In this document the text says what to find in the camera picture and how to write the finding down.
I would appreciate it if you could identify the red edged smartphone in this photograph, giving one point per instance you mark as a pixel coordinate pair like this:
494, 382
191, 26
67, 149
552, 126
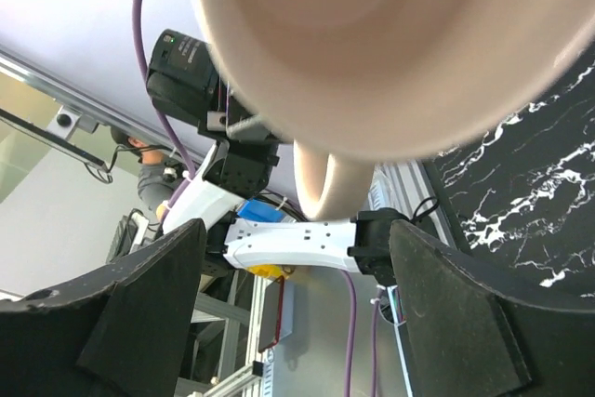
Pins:
272, 314

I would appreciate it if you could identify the person in grey shirt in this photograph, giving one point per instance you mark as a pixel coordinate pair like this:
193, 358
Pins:
159, 174

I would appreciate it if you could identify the pink mug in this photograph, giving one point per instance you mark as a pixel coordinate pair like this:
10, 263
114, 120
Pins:
357, 82

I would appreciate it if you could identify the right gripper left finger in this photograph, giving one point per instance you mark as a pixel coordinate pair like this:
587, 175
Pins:
119, 330

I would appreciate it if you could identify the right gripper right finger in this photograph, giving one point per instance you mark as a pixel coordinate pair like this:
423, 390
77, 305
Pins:
477, 330

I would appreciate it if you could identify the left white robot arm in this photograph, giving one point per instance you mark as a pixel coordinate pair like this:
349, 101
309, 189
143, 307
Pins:
183, 83

